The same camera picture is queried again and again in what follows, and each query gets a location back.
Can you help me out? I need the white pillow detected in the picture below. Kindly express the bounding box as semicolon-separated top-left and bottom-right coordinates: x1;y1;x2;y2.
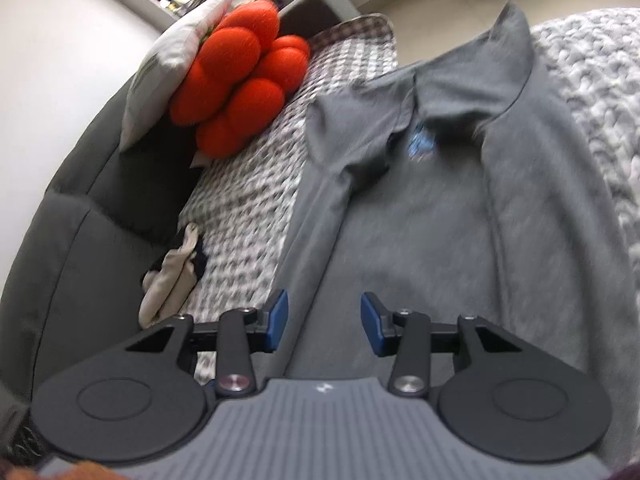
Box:
119;0;241;153

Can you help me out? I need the grey sofa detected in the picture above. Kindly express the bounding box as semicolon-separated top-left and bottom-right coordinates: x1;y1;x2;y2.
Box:
0;0;360;411

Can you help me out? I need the dark cloth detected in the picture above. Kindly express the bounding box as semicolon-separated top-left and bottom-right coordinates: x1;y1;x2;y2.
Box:
150;237;207;281

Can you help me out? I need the light grey quilted blanket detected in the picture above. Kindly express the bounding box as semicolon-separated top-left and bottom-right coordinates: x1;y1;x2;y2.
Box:
529;7;640;261

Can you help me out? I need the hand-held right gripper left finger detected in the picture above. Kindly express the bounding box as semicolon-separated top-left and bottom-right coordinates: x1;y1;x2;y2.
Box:
122;288;291;397

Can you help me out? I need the orange pumpkin cushion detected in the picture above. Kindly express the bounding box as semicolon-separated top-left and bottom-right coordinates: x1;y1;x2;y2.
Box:
169;0;281;127
196;35;312;162

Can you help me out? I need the white cloth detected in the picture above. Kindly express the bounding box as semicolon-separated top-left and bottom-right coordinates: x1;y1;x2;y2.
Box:
139;223;201;328

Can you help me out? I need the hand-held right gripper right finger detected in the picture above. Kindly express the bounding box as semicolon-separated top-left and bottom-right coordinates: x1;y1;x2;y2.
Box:
359;291;526;397

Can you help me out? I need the grey checked quilted blanket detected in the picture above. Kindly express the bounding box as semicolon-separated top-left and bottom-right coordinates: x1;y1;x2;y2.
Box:
187;14;401;386

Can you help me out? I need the grey shirt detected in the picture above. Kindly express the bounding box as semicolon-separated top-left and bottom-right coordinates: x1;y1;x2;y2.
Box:
272;0;638;461

